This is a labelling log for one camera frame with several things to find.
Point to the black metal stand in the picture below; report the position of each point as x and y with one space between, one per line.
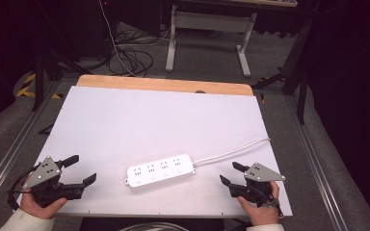
39 80
297 70

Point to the aluminium rail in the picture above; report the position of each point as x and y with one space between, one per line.
16 141
314 160

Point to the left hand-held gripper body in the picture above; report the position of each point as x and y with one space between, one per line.
46 184

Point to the white power strip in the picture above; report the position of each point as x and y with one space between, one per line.
160 172

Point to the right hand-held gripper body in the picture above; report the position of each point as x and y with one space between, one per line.
257 184

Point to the white board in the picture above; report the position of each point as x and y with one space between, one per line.
160 125

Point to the person's left hand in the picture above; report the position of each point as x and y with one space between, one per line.
40 208

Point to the yellow black hazard tape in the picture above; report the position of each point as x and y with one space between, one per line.
29 88

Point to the white desk frame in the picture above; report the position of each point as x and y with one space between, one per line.
210 20

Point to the person's right hand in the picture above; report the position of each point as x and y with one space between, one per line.
261 213

